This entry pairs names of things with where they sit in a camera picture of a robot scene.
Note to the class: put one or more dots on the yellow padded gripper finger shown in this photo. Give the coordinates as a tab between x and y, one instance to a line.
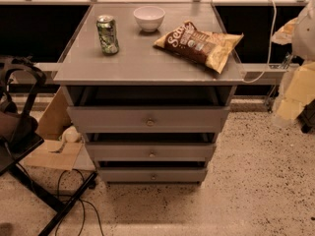
297	89

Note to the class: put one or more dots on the grey top drawer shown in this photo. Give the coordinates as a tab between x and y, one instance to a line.
148	119

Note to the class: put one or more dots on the grey drawer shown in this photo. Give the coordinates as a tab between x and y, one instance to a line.
154	175
148	119
150	152

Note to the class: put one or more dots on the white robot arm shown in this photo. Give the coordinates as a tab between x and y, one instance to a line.
300	33

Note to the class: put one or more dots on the grey drawer cabinet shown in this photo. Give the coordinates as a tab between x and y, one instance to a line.
141	75

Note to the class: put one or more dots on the grey middle drawer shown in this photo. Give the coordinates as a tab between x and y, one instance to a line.
150	152

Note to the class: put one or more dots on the grey bottom drawer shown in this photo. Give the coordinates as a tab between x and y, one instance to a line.
154	175

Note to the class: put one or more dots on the brown chip bag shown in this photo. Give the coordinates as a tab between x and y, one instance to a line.
204	47

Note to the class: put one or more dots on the white bowl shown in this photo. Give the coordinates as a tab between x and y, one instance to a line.
149	18

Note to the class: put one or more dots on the green soda can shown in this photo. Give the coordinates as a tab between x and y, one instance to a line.
106	28

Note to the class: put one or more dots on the white plastic bag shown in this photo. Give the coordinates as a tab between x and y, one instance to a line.
71	135

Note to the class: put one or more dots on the brown cardboard box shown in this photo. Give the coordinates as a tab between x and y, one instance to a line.
53	153

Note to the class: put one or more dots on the black office chair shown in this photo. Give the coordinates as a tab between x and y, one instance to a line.
18	139

